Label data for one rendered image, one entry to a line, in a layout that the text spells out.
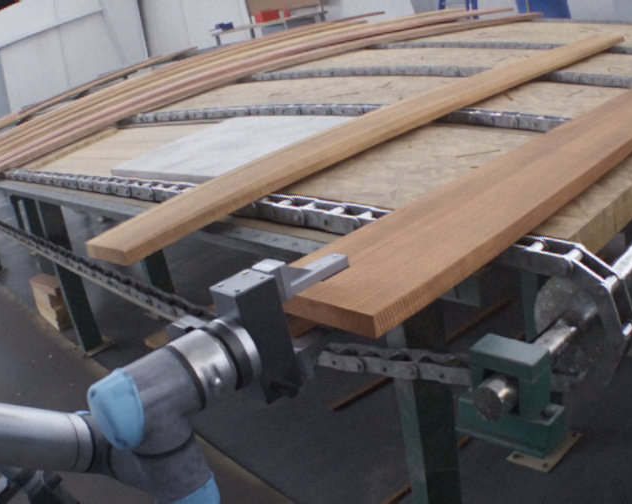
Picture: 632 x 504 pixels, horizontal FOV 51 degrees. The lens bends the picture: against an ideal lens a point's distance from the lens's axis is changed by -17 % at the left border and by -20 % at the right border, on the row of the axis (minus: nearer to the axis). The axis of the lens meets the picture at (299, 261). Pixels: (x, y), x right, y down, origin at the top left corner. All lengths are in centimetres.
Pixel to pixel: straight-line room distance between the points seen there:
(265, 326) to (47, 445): 29
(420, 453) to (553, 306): 59
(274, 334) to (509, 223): 33
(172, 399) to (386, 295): 25
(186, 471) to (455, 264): 37
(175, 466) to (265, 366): 15
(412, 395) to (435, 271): 56
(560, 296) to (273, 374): 37
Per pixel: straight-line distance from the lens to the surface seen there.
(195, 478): 79
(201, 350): 76
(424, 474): 150
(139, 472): 81
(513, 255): 97
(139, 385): 74
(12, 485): 122
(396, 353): 128
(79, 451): 84
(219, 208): 132
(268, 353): 81
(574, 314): 94
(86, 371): 303
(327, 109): 215
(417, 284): 83
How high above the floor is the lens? 121
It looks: 20 degrees down
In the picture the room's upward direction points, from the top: 14 degrees counter-clockwise
